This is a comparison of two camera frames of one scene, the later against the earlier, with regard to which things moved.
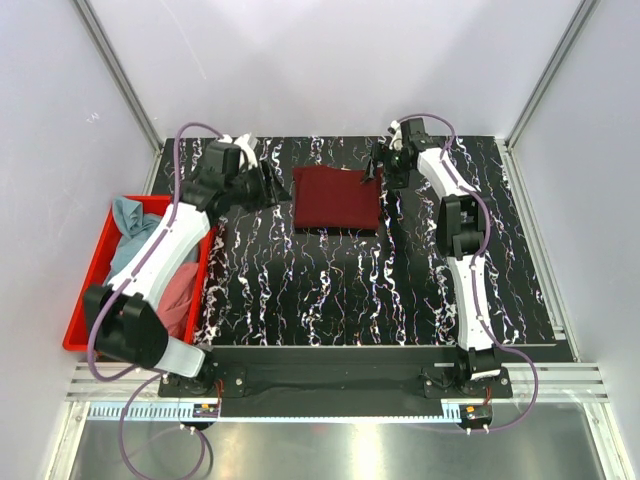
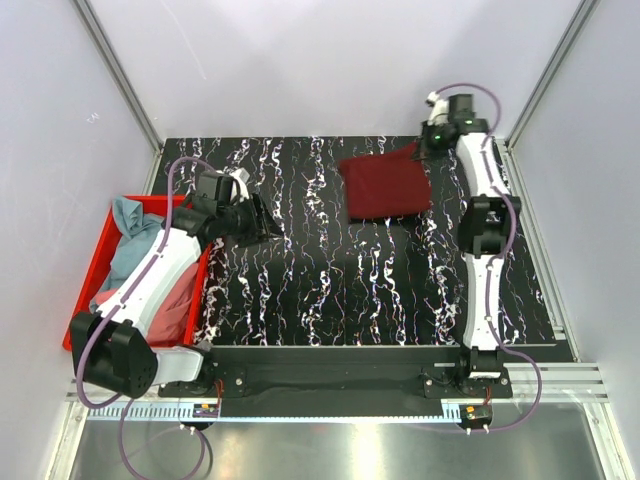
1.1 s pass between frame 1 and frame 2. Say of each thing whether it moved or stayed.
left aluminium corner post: stayed
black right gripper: moved
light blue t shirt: stayed
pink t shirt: stayed
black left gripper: moved
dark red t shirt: moved
